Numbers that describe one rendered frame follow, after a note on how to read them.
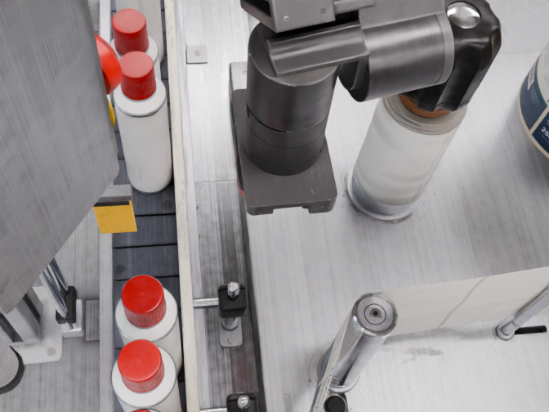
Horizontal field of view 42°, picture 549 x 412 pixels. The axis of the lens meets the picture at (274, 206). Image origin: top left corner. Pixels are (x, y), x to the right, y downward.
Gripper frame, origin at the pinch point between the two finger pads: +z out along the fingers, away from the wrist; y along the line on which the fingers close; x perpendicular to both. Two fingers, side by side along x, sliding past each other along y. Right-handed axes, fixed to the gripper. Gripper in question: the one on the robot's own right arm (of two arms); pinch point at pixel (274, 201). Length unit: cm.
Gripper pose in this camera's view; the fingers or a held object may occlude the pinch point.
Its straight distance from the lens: 59.7
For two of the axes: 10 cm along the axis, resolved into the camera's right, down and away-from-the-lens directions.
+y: -1.4, -8.8, 4.6
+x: -9.9, 1.0, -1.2
